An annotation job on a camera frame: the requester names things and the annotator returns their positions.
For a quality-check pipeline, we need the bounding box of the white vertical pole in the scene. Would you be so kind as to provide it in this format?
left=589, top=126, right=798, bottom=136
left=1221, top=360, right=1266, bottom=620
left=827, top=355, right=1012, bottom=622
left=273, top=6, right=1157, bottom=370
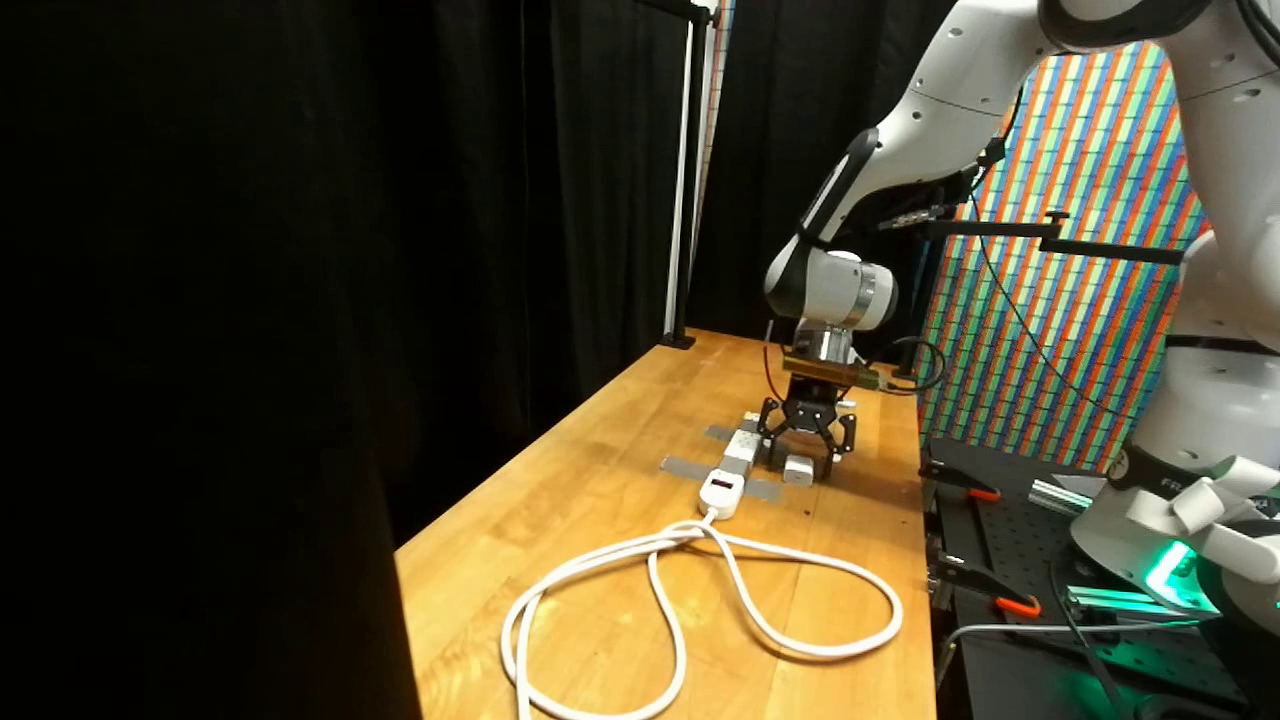
left=654, top=0, right=717, bottom=349

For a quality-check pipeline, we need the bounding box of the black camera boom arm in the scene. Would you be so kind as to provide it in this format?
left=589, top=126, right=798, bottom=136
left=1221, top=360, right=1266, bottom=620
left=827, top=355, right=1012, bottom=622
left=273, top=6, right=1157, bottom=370
left=938, top=212, right=1185, bottom=264

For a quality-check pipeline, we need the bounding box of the black curtain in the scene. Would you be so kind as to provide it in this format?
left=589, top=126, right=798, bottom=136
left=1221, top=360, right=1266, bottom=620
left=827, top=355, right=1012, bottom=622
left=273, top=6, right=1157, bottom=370
left=0, top=0, right=964, bottom=720

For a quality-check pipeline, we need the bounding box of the grey duct tape strip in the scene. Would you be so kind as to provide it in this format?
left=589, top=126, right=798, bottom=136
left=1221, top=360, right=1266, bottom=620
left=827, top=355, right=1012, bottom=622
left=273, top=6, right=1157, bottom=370
left=710, top=425, right=759, bottom=455
left=662, top=455, right=780, bottom=500

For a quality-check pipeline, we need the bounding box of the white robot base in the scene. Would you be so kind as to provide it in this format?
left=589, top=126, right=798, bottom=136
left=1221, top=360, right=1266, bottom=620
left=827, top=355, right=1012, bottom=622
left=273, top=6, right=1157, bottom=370
left=1073, top=219, right=1280, bottom=634

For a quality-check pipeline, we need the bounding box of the orange handled clamp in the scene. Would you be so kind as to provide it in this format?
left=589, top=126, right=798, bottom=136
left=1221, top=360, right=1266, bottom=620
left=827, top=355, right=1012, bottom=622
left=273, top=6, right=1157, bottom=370
left=932, top=551, right=1046, bottom=620
left=922, top=460, right=1002, bottom=502

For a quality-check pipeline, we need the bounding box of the grey duct tape near strip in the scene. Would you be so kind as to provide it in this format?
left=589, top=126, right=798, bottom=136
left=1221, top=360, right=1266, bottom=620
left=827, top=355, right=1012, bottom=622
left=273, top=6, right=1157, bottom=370
left=662, top=455, right=780, bottom=500

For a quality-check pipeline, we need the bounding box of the orange handled clamp lower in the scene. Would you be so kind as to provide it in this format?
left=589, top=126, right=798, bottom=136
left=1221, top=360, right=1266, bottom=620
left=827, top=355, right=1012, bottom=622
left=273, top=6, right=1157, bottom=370
left=932, top=551, right=1046, bottom=620

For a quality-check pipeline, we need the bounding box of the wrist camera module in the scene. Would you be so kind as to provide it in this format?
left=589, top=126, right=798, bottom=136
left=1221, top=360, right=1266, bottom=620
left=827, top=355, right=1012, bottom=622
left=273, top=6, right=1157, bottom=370
left=784, top=355, right=890, bottom=390

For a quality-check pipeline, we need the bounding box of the grey duct tape far strip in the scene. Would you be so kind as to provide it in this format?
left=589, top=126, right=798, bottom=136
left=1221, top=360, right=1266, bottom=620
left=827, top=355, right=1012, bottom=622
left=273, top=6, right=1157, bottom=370
left=710, top=425, right=759, bottom=455

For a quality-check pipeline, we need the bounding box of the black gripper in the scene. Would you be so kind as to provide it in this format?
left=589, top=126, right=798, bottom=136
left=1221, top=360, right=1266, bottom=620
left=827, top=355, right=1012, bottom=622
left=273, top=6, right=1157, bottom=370
left=759, top=380, right=857, bottom=484

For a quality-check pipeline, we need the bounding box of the white charger head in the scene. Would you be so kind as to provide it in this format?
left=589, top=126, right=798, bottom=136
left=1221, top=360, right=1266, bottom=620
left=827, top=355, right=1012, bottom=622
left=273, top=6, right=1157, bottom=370
left=784, top=455, right=817, bottom=484

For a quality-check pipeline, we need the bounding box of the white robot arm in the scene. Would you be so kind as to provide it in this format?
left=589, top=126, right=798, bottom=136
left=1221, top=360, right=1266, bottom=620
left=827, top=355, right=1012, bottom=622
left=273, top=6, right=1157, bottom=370
left=766, top=0, right=1280, bottom=473

